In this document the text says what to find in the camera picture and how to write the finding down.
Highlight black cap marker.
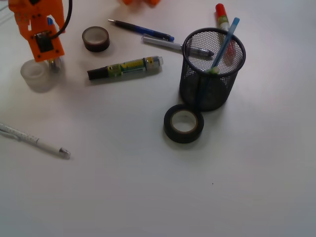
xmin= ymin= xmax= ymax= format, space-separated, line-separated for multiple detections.
xmin=87 ymin=56 xmax=163 ymax=80

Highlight dark brown tape roll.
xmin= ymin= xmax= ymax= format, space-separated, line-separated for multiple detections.
xmin=82 ymin=26 xmax=110 ymax=52

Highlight black camera cable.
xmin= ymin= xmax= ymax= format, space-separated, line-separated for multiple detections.
xmin=50 ymin=0 xmax=73 ymax=40

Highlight dark blue pen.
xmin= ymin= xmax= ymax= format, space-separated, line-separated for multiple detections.
xmin=108 ymin=19 xmax=174 ymax=42

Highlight light blue pen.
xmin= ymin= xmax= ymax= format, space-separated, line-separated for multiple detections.
xmin=195 ymin=17 xmax=240 ymax=107

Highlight red cap marker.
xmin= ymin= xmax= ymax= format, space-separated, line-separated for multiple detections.
xmin=215 ymin=3 xmax=236 ymax=66

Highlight clear tape roll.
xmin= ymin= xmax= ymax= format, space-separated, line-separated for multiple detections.
xmin=20 ymin=60 xmax=52 ymax=93

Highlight grey white pen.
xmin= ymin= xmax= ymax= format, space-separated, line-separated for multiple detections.
xmin=142 ymin=36 xmax=214 ymax=58

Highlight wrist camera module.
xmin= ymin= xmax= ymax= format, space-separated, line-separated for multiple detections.
xmin=28 ymin=24 xmax=65 ymax=62

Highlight black mesh pen holder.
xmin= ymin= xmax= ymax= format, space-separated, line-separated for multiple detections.
xmin=179 ymin=28 xmax=246 ymax=112

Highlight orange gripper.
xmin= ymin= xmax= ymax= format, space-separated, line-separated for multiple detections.
xmin=8 ymin=0 xmax=65 ymax=40

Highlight blue cap marker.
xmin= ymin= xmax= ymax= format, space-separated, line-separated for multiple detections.
xmin=47 ymin=17 xmax=62 ymax=73

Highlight black tape roll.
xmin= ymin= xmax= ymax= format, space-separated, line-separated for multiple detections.
xmin=164 ymin=104 xmax=204 ymax=144

